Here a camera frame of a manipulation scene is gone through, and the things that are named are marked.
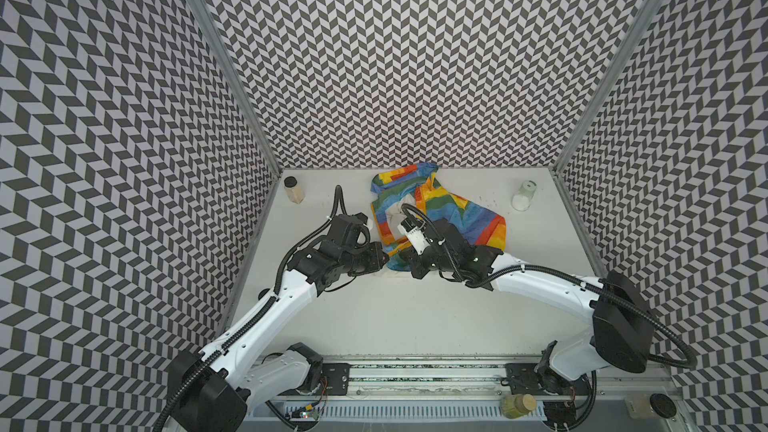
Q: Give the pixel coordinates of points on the aluminium front rail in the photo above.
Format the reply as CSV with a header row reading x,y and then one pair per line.
x,y
475,378

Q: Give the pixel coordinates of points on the rainbow coloured jacket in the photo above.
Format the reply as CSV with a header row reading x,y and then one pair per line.
x,y
417,185

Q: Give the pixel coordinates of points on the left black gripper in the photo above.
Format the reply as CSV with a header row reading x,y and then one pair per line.
x,y
374,260

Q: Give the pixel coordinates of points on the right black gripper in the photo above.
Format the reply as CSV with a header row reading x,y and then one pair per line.
x,y
421,258

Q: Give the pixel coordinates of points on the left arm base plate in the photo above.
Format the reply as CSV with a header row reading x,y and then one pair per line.
x,y
335,378

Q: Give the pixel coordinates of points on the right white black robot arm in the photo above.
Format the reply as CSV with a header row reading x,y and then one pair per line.
x,y
619,329

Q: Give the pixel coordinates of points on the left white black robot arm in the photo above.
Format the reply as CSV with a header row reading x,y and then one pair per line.
x,y
215,388

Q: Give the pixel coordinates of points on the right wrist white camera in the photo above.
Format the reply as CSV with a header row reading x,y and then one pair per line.
x,y
416,237

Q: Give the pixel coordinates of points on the white bottle back right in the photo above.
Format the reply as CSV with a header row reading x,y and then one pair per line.
x,y
522,199

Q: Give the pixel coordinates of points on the tan-lid jar on rail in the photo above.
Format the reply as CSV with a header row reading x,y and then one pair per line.
x,y
517,406

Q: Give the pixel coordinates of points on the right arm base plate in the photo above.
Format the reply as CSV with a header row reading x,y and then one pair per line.
x,y
521,378

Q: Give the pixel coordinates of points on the black-lid jar back left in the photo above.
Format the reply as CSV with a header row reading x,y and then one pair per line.
x,y
293,189

